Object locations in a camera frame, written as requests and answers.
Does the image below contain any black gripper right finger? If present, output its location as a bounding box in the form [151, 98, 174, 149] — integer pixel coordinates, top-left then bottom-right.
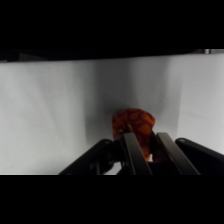
[155, 132, 224, 176]

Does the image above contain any red patterned ball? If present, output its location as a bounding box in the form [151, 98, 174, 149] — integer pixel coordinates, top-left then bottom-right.
[111, 108, 156, 162]

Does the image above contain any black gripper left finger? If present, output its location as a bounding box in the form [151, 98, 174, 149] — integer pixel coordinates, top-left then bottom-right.
[59, 132, 153, 176]

